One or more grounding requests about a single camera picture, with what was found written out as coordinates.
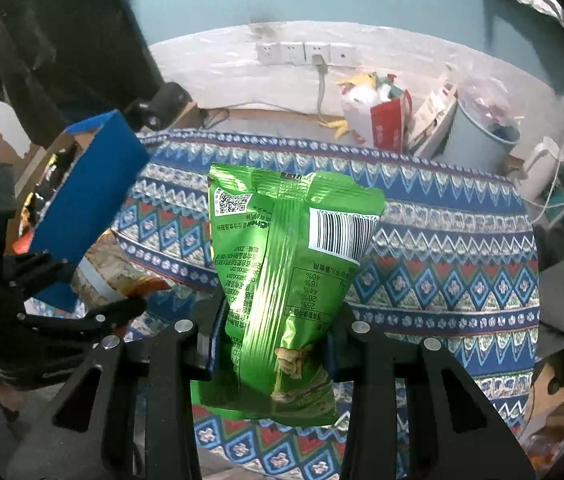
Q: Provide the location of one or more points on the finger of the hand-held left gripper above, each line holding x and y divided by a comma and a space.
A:
42, 267
97, 322

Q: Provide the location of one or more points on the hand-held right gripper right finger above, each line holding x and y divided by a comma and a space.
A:
356, 355

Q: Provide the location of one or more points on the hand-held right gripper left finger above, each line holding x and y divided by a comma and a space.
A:
207, 355

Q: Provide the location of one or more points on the yellow noodle packet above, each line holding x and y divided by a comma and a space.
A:
107, 270

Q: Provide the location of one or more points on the blue cardboard box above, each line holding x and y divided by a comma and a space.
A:
87, 185

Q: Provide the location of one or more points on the green snack bag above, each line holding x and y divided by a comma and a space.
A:
272, 270

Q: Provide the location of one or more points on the blue patterned tablecloth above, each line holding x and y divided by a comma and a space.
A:
436, 270

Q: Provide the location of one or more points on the dark cloth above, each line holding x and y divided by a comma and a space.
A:
72, 35

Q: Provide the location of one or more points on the red and white paper bag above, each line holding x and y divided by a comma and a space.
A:
386, 120

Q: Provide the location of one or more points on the brown cardboard sheet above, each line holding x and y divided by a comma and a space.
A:
262, 112

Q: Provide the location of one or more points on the grey-blue bucket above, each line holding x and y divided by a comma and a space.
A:
476, 135

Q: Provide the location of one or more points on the white cardboard carton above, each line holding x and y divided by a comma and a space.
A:
431, 115

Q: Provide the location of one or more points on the white kettle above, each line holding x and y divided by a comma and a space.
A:
539, 170

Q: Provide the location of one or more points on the white plastic bag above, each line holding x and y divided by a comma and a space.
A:
361, 92

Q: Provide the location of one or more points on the black bracket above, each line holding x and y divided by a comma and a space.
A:
162, 102

